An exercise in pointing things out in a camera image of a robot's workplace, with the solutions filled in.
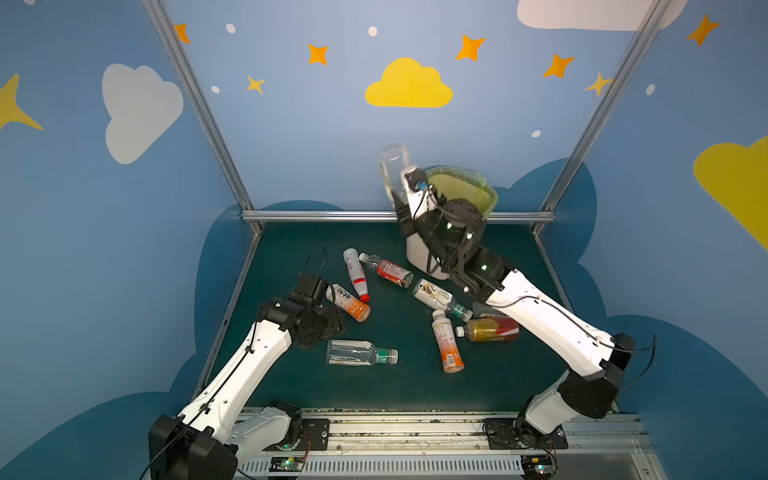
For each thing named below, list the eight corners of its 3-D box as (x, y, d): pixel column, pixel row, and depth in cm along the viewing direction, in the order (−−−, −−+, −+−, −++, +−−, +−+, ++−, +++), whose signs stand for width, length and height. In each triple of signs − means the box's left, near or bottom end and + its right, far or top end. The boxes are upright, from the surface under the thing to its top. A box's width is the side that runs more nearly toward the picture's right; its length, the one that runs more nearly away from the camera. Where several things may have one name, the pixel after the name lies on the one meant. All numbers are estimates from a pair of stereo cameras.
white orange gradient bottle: (444, 374, 85) (446, 370, 82) (428, 316, 96) (429, 311, 94) (462, 371, 85) (465, 367, 82) (444, 314, 97) (446, 309, 94)
